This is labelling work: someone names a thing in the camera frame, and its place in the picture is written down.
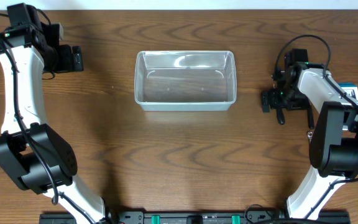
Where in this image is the black cable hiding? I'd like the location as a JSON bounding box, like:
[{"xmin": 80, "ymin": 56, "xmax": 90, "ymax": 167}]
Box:
[
  {"xmin": 0, "ymin": 8, "xmax": 98, "ymax": 224},
  {"xmin": 272, "ymin": 34, "xmax": 358, "ymax": 220}
]

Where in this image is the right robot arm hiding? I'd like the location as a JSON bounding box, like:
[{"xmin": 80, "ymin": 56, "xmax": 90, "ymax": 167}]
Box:
[{"xmin": 261, "ymin": 49, "xmax": 358, "ymax": 220}]

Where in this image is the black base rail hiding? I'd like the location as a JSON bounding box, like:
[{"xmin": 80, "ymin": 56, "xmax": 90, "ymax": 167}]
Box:
[{"xmin": 39, "ymin": 208, "xmax": 351, "ymax": 224}]

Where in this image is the right black cable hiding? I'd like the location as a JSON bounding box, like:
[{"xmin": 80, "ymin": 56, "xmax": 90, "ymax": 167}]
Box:
[{"xmin": 272, "ymin": 34, "xmax": 358, "ymax": 220}]

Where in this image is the small steel hammer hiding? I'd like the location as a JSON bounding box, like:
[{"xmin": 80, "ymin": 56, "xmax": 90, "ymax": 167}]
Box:
[{"xmin": 307, "ymin": 107, "xmax": 314, "ymax": 129}]

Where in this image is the left black cable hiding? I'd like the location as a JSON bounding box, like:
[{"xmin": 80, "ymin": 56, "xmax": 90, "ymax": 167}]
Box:
[{"xmin": 0, "ymin": 8, "xmax": 98, "ymax": 224}]

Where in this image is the blue white cardboard box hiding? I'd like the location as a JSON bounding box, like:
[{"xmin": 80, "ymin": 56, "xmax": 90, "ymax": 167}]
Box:
[{"xmin": 338, "ymin": 82, "xmax": 358, "ymax": 101}]

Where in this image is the silver combination wrench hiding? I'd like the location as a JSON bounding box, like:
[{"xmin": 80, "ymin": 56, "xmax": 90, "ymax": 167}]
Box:
[{"xmin": 306, "ymin": 131, "xmax": 313, "ymax": 140}]

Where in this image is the clear plastic storage box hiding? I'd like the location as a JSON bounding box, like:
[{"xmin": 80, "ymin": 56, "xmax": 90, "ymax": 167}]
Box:
[{"xmin": 134, "ymin": 50, "xmax": 237, "ymax": 111}]

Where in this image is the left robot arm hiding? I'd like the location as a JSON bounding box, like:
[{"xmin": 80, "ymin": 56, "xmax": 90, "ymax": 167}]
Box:
[{"xmin": 0, "ymin": 3, "xmax": 111, "ymax": 223}]

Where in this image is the black yellow screwdriver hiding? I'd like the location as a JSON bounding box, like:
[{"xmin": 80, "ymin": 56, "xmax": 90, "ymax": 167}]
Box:
[{"xmin": 276, "ymin": 108, "xmax": 285, "ymax": 125}]

